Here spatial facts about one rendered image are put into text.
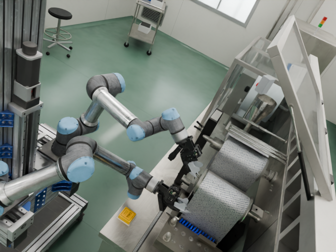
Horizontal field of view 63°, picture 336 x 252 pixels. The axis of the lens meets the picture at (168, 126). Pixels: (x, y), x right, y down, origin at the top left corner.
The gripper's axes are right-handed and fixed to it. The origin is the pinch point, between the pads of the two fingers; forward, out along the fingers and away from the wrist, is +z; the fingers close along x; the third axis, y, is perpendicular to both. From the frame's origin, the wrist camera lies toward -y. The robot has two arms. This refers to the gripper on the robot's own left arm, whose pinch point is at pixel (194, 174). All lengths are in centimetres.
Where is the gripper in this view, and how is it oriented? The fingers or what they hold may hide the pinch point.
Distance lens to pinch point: 139.4
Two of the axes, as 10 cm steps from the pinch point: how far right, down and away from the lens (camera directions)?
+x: 4.2, -4.1, 8.1
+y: 8.0, -2.5, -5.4
